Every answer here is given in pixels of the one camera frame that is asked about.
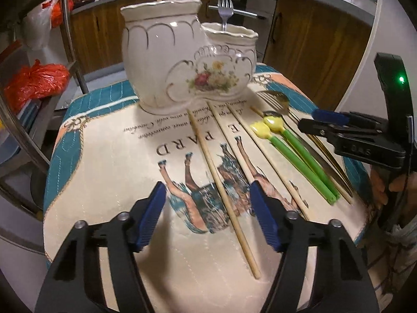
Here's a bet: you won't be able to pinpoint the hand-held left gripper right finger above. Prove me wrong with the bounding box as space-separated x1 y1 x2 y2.
250 180 380 313

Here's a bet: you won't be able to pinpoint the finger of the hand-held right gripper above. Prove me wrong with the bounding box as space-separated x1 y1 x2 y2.
298 119 351 138
311 109 390 129

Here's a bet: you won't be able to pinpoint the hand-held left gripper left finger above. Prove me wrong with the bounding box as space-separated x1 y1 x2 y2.
34 182 167 313

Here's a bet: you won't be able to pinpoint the green-handled yellow plastic spoon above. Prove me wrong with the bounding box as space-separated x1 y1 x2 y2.
263 114 341 200

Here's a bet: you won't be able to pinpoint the yellow green tulip spoon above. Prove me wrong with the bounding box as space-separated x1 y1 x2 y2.
250 121 337 206

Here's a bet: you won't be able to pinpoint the gold metal spoon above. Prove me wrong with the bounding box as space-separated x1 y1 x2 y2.
273 92 302 121

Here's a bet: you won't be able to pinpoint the gold metal fork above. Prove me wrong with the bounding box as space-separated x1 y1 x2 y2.
258 90 305 128

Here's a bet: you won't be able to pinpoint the white floral ceramic utensil holder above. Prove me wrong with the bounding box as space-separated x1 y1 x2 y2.
120 0 259 115

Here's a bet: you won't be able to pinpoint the person's right hand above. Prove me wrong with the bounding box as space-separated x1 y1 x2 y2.
370 168 413 209

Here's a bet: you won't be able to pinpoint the printed teal cream tablecloth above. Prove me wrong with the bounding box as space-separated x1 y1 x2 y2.
42 62 372 313

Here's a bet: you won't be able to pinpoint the wooden kitchen cabinets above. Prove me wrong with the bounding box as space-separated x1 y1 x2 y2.
69 0 375 111

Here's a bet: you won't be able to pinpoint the white dish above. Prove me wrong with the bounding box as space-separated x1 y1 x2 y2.
348 0 379 11

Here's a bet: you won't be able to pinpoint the steel fork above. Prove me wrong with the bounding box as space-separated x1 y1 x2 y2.
218 0 234 31

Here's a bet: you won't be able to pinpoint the metal storage rack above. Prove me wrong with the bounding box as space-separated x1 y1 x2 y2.
0 0 90 235

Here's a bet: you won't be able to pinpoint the large red plastic bag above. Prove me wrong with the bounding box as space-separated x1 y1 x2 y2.
4 59 71 112

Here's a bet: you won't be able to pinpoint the white plastic bag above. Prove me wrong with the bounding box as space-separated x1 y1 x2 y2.
22 0 63 51

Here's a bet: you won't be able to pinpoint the built-in oven with steel handles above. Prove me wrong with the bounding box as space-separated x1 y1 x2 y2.
208 0 277 62

